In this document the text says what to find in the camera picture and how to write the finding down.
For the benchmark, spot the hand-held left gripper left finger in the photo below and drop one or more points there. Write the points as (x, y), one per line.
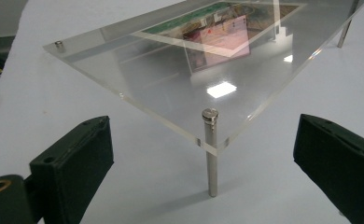
(74, 161)

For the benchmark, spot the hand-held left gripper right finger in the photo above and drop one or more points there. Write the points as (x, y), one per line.
(342, 161)

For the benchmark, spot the clear acrylic panel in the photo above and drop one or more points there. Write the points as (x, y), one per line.
(158, 81)

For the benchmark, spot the silver metal leg rod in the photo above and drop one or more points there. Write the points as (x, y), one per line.
(59, 45)
(345, 32)
(211, 168)

